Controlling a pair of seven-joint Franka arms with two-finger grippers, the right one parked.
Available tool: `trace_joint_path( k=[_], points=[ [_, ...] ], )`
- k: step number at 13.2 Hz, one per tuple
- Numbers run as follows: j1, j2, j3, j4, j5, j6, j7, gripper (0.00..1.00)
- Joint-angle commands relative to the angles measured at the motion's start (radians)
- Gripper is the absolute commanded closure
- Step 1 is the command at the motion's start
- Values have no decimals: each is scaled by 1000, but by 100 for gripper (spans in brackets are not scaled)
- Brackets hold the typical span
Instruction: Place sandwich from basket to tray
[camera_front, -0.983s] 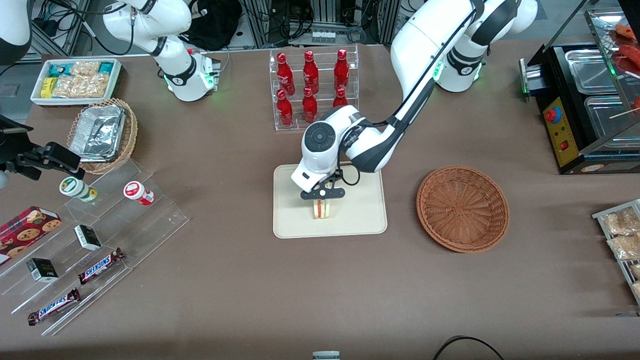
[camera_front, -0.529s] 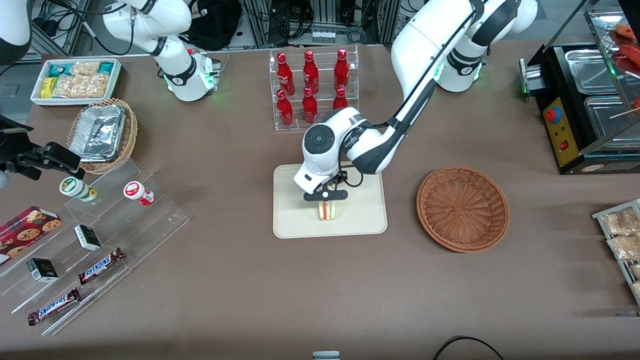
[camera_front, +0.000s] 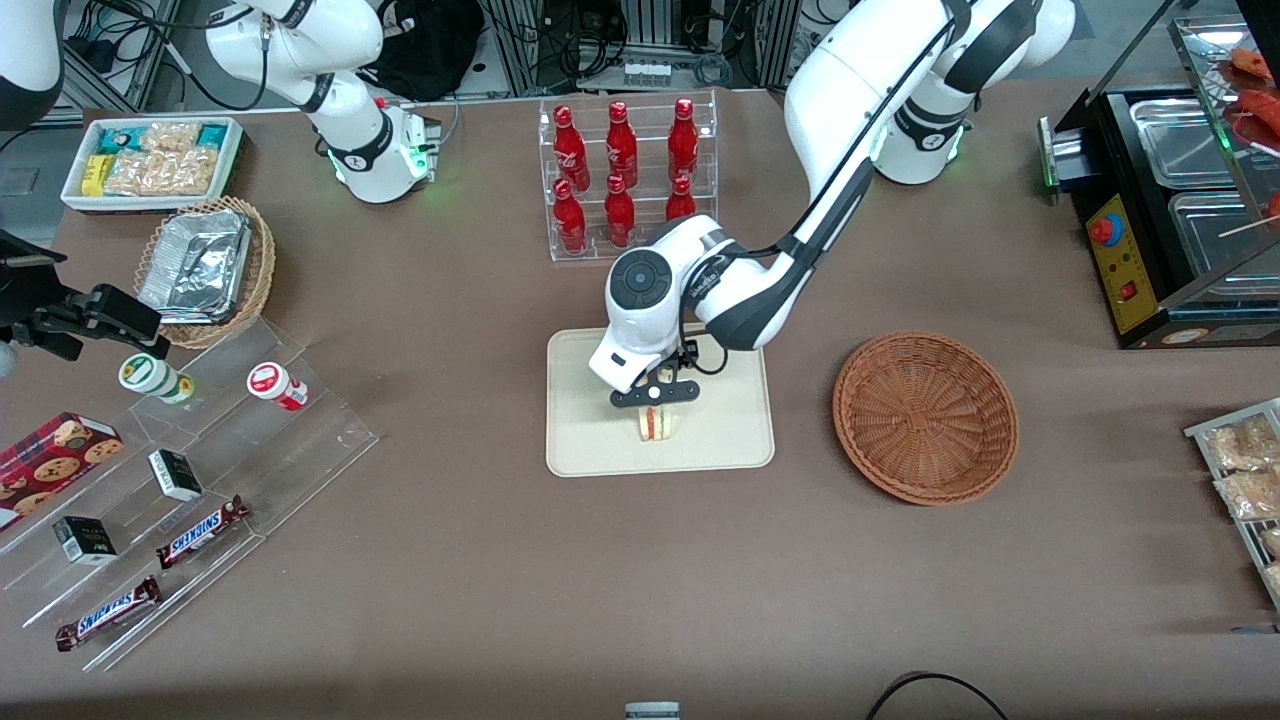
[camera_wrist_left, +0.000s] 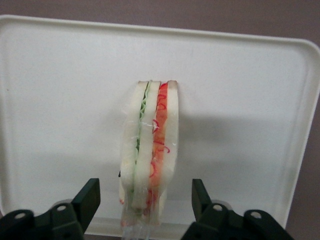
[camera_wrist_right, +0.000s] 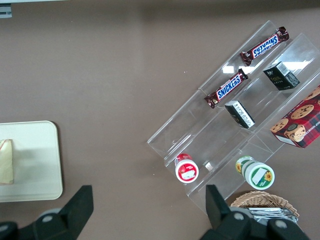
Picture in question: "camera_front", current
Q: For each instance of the triangular sandwich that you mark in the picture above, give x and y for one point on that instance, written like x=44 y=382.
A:
x=660 y=428

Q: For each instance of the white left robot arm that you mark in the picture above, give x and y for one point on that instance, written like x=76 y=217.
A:
x=850 y=100

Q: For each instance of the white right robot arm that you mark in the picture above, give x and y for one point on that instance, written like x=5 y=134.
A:
x=340 y=60

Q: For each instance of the beige rectangular tray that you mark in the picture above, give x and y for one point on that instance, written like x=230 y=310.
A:
x=720 y=440

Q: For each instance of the light wicker basket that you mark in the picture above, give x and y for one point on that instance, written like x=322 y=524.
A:
x=262 y=260

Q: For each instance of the round brown wicker basket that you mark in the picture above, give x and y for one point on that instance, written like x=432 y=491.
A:
x=925 y=420

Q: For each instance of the grey metal snack tray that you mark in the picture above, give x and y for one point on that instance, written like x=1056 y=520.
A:
x=1215 y=428

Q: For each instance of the green lid small bottle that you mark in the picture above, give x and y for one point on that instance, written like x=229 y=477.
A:
x=150 y=375

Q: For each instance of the aluminium foil container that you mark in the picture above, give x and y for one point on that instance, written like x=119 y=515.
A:
x=195 y=265

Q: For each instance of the clear acrylic bottle rack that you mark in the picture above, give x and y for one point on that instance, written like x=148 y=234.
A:
x=632 y=250

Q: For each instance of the white snack bin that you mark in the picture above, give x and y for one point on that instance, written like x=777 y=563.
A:
x=72 y=195

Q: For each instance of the yellow snack packet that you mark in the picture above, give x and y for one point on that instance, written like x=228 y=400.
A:
x=95 y=175

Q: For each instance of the red cola bottle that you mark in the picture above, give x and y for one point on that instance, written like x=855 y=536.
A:
x=681 y=200
x=570 y=150
x=621 y=145
x=683 y=140
x=570 y=220
x=619 y=215

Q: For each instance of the clear bag of crackers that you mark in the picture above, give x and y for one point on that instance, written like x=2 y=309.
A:
x=165 y=172

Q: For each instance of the red cookie box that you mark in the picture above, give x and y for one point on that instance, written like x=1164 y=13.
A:
x=50 y=460

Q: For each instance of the teal snack packet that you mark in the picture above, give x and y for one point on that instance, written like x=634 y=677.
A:
x=212 y=136
x=115 y=138

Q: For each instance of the small black box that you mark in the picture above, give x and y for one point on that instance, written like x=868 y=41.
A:
x=85 y=540
x=176 y=475

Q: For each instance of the red lid small bottle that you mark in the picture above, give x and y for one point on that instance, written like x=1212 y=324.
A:
x=272 y=383

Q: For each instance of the clear acrylic stepped display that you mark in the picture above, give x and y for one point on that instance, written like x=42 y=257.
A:
x=290 y=450

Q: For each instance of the Snickers bar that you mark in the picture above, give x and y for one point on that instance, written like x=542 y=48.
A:
x=108 y=612
x=200 y=532

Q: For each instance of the grey device with label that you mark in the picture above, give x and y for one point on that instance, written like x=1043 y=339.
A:
x=652 y=711

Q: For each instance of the black bag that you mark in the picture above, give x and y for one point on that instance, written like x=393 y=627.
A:
x=430 y=45

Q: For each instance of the black food warmer cabinet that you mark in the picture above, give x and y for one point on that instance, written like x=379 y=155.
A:
x=1125 y=290

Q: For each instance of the steel warmer pan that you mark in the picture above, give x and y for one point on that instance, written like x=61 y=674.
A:
x=1215 y=235
x=1180 y=140

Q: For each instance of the clear bag of snacks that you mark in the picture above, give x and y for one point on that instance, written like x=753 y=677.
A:
x=1272 y=542
x=1245 y=445
x=1255 y=495

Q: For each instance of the red sausage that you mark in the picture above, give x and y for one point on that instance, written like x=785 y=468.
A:
x=1262 y=112
x=1255 y=64

